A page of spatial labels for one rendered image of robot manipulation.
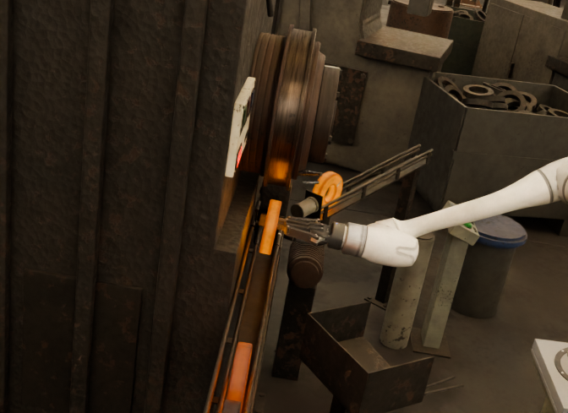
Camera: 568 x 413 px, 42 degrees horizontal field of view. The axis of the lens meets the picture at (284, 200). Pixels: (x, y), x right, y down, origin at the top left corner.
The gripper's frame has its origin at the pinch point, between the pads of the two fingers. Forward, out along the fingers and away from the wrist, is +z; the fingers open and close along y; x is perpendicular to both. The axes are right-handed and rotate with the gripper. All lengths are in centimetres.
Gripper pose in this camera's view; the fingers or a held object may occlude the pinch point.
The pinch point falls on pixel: (271, 221)
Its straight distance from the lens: 208.4
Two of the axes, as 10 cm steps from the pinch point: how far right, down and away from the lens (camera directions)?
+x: 2.0, -9.0, -3.9
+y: 0.7, -3.8, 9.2
